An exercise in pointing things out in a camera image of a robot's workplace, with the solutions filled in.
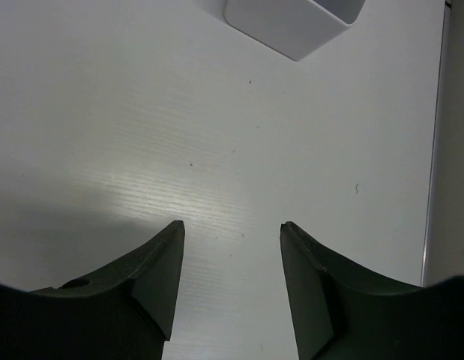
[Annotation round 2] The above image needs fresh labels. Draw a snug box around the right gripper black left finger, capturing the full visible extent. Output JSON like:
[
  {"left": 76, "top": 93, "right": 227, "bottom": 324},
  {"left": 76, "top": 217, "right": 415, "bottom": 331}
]
[{"left": 0, "top": 220, "right": 185, "bottom": 359}]

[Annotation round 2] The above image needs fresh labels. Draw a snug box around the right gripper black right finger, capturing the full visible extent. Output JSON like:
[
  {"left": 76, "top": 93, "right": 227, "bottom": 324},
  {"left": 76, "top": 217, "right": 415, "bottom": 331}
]
[{"left": 280, "top": 222, "right": 464, "bottom": 359}]

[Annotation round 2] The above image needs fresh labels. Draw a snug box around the white compartment organizer box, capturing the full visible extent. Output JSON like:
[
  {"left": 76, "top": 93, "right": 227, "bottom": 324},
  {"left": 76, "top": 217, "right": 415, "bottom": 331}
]
[{"left": 223, "top": 0, "right": 365, "bottom": 62}]

